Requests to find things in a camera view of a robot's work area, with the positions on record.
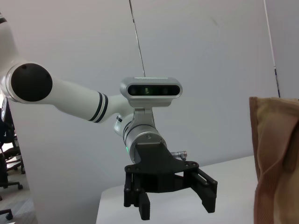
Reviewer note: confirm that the black office chair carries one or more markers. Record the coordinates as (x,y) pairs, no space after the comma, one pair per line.
(7,130)
(7,213)

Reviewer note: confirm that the khaki canvas food bag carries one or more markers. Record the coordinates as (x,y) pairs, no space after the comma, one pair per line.
(275,151)

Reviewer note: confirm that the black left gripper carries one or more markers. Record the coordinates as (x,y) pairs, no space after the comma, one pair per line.
(154,168)

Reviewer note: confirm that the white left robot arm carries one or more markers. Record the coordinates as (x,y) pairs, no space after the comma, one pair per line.
(70,98)

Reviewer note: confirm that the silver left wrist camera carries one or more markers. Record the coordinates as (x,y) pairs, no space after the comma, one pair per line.
(151,91)

